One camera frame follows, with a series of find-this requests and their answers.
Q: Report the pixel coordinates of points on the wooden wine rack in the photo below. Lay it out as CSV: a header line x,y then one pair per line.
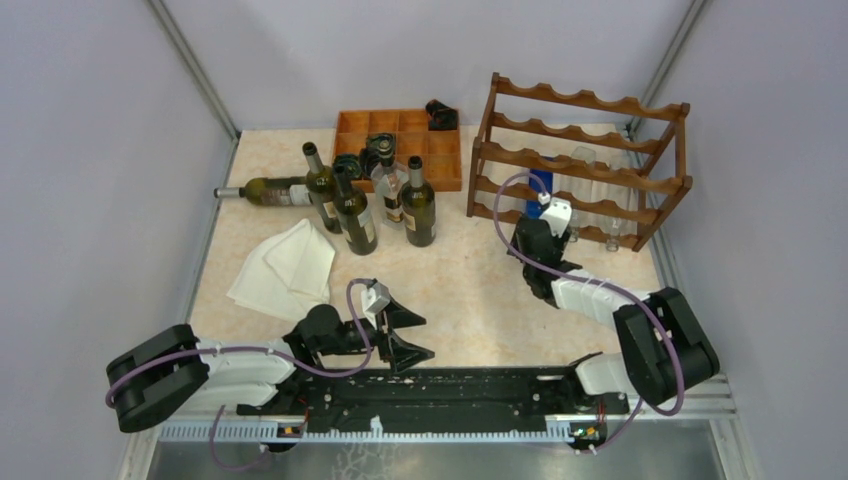
x,y
659,185

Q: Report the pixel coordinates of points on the blue square glass bottle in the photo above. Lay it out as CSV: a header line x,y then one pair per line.
x,y
540,181

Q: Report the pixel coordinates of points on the standing green bottle left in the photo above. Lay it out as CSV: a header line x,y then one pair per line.
x,y
321,186

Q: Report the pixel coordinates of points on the white folded cloth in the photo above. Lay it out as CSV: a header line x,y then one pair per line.
x,y
287,274

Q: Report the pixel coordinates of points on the standing green bottle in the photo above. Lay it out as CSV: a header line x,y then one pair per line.
x,y
321,186
418,204
354,214

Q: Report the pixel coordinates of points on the clear glass bottle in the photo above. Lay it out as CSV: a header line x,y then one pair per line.
x,y
579,188
616,228

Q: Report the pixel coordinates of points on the lying green wine bottle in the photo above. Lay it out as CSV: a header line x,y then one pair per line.
x,y
269,192

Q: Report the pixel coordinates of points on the wooden compartment tray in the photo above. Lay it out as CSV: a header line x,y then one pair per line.
x,y
441,151

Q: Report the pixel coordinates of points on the white cable duct strip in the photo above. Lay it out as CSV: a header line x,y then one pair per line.
x,y
273,432

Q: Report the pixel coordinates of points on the black part behind tray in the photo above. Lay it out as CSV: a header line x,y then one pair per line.
x,y
441,117

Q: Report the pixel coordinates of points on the standing green bottle right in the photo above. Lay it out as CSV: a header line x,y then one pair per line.
x,y
418,204

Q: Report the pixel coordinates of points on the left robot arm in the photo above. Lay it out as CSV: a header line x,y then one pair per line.
x,y
177,371

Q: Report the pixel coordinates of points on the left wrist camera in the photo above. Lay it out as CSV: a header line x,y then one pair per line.
x,y
375,298

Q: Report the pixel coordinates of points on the standing green bottle front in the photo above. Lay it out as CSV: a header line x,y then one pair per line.
x,y
354,214

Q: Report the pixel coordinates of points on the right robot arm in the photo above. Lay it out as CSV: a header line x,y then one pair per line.
x,y
663,348

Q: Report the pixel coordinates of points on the small clear labelled bottle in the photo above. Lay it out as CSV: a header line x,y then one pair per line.
x,y
388,177

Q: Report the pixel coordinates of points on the clear glass bottle front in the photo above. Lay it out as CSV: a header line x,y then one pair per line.
x,y
579,188

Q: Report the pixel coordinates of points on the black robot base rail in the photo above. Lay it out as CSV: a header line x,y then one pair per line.
x,y
437,400

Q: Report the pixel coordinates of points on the black part in tray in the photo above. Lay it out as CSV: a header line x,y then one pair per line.
x,y
376,147

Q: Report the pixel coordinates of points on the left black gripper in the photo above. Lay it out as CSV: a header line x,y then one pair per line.
x,y
402,354

